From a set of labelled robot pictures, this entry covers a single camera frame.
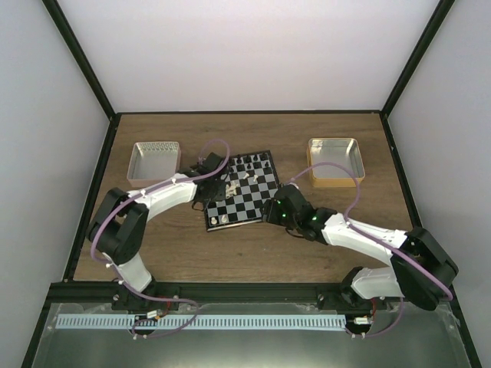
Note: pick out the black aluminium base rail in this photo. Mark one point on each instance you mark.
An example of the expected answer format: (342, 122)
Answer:
(323, 295)

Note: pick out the black frame post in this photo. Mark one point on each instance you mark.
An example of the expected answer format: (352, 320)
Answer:
(424, 41)
(70, 39)

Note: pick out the yellow metal tin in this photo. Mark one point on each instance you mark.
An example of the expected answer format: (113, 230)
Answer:
(327, 154)

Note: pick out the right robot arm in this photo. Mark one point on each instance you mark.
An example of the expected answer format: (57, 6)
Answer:
(416, 267)

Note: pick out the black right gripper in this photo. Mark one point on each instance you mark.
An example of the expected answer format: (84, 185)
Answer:
(270, 214)

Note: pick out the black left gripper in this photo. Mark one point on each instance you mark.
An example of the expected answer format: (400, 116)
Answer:
(221, 192)

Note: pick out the light blue slotted cable duct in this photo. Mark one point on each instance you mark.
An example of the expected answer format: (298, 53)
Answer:
(322, 322)

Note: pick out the black frame post right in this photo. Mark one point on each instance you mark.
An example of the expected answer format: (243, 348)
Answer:
(424, 41)

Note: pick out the pile of white chess pieces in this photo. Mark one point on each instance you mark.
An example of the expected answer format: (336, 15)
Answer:
(232, 190)

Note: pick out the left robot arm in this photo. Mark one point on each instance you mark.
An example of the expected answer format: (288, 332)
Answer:
(118, 227)

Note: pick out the row of black chess pieces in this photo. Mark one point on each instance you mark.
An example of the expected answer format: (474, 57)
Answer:
(259, 163)

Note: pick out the pink metal tin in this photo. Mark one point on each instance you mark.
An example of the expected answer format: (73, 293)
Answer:
(153, 162)

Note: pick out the black frame post left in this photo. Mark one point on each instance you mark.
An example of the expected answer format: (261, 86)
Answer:
(70, 39)

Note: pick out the black and silver chessboard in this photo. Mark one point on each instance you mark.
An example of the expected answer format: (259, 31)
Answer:
(246, 207)

